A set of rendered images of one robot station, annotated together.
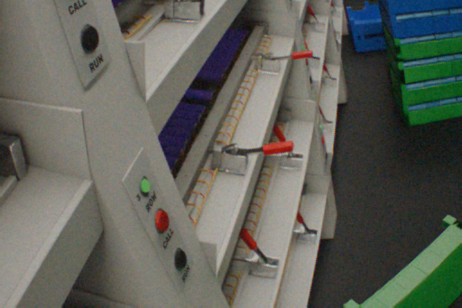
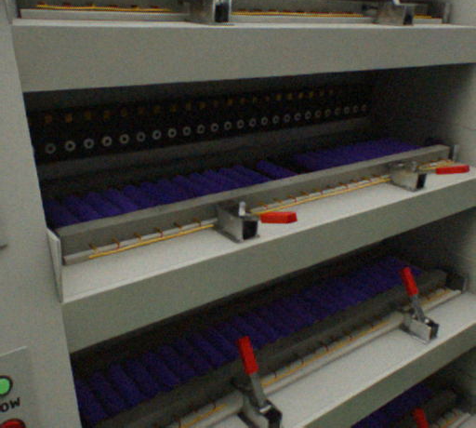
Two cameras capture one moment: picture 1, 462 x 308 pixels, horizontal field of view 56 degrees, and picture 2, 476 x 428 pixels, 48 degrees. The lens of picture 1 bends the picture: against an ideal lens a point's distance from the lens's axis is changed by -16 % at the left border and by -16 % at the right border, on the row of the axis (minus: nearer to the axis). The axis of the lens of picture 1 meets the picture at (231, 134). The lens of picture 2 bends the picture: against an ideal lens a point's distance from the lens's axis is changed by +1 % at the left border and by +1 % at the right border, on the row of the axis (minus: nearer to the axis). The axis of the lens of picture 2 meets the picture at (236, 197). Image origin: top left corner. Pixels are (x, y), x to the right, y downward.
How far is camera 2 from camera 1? 0.36 m
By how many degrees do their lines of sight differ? 37
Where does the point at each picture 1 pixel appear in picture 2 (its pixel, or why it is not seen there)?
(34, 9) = not seen: outside the picture
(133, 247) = not seen: outside the picture
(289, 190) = (389, 355)
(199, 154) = (200, 203)
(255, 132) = (307, 221)
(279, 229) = (329, 389)
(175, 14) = (195, 14)
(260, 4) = (456, 116)
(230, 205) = (183, 258)
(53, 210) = not seen: outside the picture
